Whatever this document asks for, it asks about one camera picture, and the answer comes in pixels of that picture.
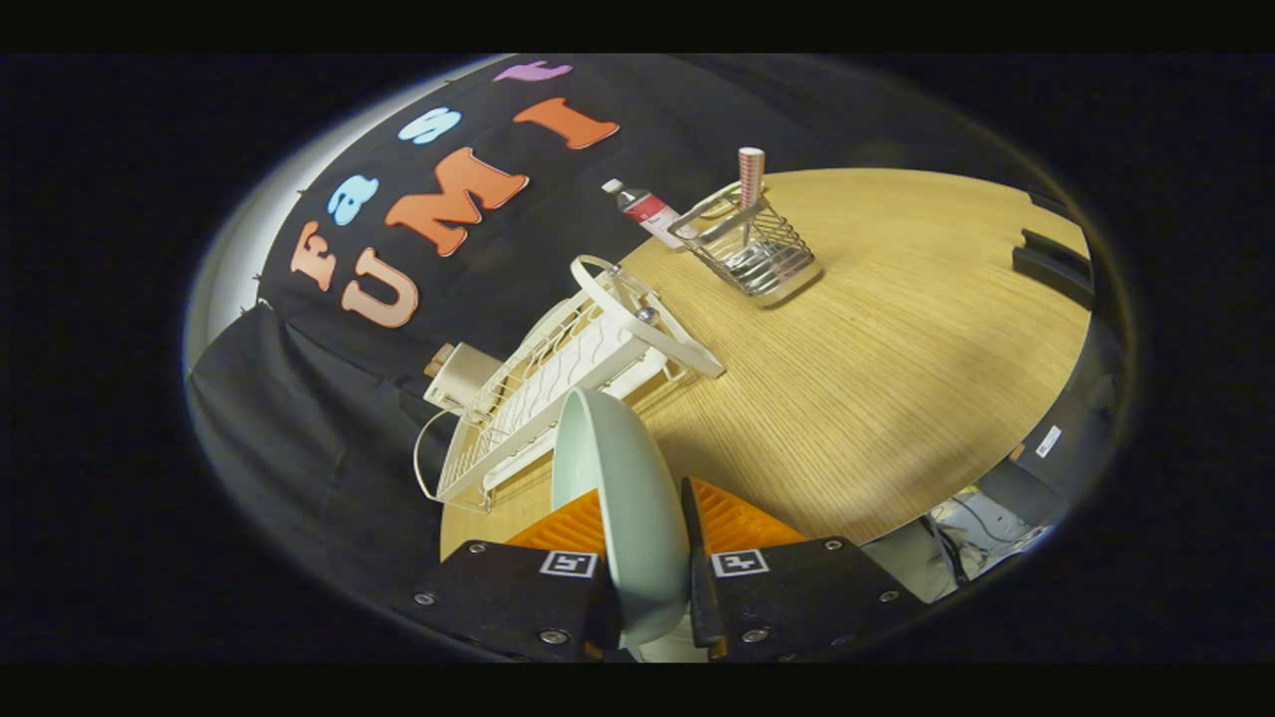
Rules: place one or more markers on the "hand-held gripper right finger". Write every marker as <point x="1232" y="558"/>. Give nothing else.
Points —
<point x="700" y="578"/>

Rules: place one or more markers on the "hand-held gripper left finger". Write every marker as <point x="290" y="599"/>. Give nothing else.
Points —
<point x="508" y="597"/>

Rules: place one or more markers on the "light green plate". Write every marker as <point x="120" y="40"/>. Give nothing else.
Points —
<point x="628" y="498"/>

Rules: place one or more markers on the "white toaster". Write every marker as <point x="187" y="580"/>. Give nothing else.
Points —
<point x="468" y="376"/>

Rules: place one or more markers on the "toast slice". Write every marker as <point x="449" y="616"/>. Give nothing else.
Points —
<point x="436" y="362"/>

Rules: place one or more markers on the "black backdrop cloth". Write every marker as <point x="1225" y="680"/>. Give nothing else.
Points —
<point x="329" y="428"/>

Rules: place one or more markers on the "clear bottle red label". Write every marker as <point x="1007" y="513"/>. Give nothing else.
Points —
<point x="645" y="207"/>

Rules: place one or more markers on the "black chair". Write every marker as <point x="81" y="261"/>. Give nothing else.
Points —
<point x="1051" y="264"/>

